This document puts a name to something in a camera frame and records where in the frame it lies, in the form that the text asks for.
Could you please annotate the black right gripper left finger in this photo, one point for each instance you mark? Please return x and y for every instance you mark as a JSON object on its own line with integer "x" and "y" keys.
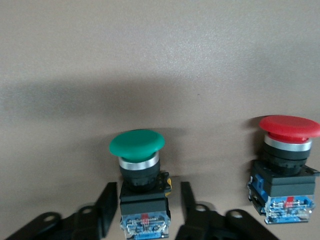
{"x": 85, "y": 225}

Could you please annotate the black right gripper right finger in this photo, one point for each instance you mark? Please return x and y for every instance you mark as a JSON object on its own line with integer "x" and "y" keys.
{"x": 212, "y": 227}

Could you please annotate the green mushroom push button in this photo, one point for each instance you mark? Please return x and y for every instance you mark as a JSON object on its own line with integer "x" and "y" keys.
{"x": 137, "y": 145}

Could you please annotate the red mushroom push button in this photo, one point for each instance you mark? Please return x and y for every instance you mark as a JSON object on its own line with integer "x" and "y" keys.
{"x": 287, "y": 127}

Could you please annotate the brown table mat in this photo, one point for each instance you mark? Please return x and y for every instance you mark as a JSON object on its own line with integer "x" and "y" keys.
{"x": 160, "y": 62}

